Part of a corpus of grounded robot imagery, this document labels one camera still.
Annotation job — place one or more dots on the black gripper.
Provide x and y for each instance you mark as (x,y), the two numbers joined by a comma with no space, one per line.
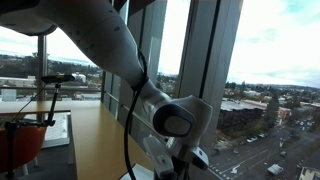
(180,171)

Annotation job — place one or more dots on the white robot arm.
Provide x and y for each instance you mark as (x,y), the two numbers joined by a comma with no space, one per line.
(100,40)

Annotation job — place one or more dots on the metal window handrail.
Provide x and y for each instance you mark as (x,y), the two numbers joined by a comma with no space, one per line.
(111,96)
(20,88)

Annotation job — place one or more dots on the grey window mullion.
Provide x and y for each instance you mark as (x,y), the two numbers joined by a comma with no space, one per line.
(206,66)

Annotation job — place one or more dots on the white printed sheet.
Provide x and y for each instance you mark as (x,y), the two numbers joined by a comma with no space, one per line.
(58,130)

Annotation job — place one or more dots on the orange chair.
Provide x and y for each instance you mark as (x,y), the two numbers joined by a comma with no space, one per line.
(28,143)

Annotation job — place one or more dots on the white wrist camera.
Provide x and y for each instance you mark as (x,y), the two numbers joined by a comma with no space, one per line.
(160,156)

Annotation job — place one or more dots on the black camera stand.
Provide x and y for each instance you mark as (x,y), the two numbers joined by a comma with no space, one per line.
(53,103)

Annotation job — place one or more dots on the stereo camera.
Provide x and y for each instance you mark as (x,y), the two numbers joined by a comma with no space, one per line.
(58,78)

